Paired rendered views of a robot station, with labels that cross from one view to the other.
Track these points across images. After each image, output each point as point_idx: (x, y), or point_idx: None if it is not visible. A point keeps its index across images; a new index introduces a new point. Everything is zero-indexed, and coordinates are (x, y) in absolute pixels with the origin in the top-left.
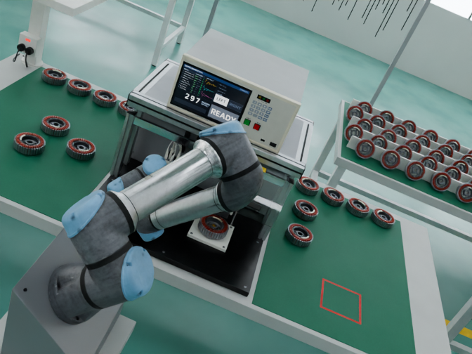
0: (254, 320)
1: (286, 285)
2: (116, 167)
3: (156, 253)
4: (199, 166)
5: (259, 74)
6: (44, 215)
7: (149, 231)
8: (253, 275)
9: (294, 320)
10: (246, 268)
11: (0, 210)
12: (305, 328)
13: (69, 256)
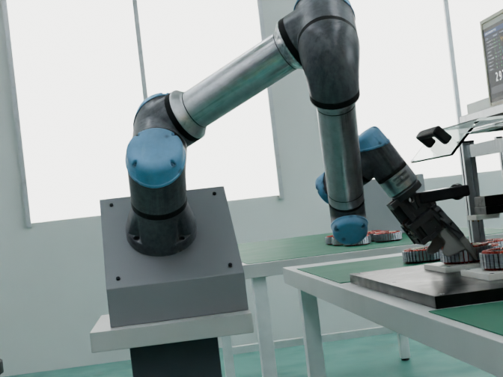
0: (426, 343)
1: None
2: (472, 241)
3: (382, 284)
4: (260, 43)
5: None
6: (331, 281)
7: (333, 218)
8: (484, 289)
9: (463, 320)
10: (489, 286)
11: (316, 294)
12: (467, 326)
13: (191, 207)
